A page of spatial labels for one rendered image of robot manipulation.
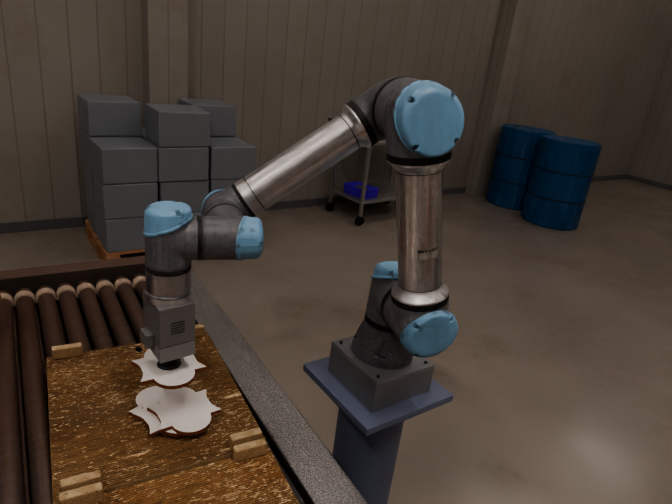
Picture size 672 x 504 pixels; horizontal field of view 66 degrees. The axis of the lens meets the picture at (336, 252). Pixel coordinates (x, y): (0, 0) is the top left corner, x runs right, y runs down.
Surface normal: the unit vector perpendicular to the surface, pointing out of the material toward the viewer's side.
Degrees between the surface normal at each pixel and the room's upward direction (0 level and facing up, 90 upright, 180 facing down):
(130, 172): 90
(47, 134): 90
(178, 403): 0
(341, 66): 90
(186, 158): 90
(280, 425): 0
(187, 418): 0
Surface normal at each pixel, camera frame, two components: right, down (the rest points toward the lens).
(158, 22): 0.56, 0.37
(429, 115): 0.27, 0.26
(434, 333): 0.29, 0.51
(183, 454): 0.11, -0.92
